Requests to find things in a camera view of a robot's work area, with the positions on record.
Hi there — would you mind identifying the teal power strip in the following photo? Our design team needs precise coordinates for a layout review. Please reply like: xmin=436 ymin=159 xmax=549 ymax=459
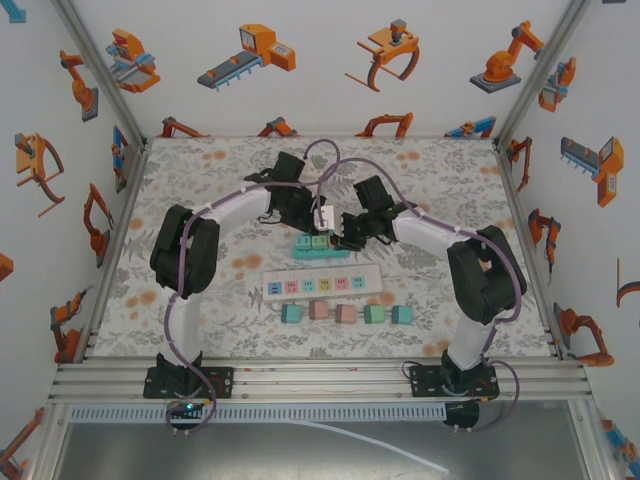
xmin=291 ymin=243 xmax=352 ymax=262

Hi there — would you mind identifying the white power strip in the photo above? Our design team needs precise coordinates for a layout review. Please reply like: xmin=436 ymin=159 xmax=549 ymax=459
xmin=262 ymin=269 xmax=384 ymax=305

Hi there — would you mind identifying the floral table mat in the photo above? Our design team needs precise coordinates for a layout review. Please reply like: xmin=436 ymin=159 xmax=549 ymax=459
xmin=92 ymin=135 xmax=559 ymax=360

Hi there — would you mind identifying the black connector box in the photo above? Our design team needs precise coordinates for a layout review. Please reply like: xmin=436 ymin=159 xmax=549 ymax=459
xmin=442 ymin=399 xmax=481 ymax=430

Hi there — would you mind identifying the circuit board with LED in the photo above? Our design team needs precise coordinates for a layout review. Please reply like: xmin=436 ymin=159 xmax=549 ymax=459
xmin=166 ymin=398 xmax=207 ymax=422

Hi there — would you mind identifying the steel sheet panel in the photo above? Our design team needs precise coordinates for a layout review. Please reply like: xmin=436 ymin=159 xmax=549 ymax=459
xmin=49 ymin=420 xmax=594 ymax=480

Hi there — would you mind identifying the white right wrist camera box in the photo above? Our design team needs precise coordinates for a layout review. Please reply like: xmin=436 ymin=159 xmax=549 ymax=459
xmin=313 ymin=205 xmax=337 ymax=235

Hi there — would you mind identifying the aluminium front rail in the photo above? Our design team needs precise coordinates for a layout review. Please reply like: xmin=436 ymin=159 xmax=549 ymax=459
xmin=47 ymin=360 xmax=594 ymax=405

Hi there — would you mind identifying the aluminium side rail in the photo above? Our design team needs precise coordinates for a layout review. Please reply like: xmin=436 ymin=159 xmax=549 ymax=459
xmin=492 ymin=137 xmax=571 ymax=360
xmin=74 ymin=139 xmax=151 ymax=362

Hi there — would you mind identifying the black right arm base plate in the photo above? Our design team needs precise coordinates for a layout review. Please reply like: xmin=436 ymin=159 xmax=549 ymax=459
xmin=409 ymin=364 xmax=500 ymax=399

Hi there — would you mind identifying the white slotted cable duct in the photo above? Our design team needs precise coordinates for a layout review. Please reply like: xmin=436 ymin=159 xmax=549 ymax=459
xmin=69 ymin=405 xmax=447 ymax=422

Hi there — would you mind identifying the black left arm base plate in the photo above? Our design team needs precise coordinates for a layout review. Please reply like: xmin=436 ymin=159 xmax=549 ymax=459
xmin=143 ymin=367 xmax=235 ymax=400

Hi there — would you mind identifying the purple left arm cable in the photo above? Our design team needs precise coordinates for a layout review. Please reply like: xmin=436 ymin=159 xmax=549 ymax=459
xmin=167 ymin=138 xmax=346 ymax=437

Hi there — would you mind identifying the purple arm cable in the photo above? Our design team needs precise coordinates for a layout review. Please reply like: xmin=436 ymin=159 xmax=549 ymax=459
xmin=313 ymin=157 xmax=525 ymax=435
xmin=167 ymin=138 xmax=346 ymax=437

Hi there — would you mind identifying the aluminium corner post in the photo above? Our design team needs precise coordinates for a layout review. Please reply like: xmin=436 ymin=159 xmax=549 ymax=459
xmin=49 ymin=0 xmax=150 ymax=146
xmin=492 ymin=0 xmax=595 ymax=146

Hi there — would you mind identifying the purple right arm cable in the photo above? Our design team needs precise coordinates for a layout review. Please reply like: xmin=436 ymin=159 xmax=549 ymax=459
xmin=313 ymin=157 xmax=525 ymax=435

